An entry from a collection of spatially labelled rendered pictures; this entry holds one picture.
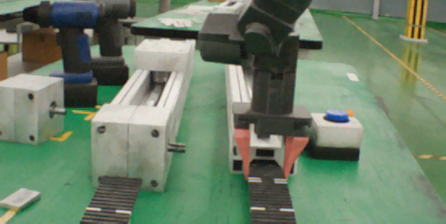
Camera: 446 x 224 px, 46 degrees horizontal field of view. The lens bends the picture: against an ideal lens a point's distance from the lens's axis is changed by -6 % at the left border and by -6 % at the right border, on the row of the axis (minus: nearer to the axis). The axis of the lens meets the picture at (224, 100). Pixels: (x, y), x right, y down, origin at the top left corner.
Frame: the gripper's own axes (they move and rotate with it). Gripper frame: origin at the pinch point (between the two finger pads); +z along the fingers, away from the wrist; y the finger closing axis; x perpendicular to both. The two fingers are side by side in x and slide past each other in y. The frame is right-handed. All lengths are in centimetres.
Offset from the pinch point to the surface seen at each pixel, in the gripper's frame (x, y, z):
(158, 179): 2.5, 14.4, 0.8
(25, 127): -12.6, 38.4, -0.4
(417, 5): -957, -380, 8
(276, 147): -6.5, -2.0, -1.8
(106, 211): 16.8, 18.9, -0.7
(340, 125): -14.9, -13.4, -3.3
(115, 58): -61, 32, -4
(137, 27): -188, 45, 3
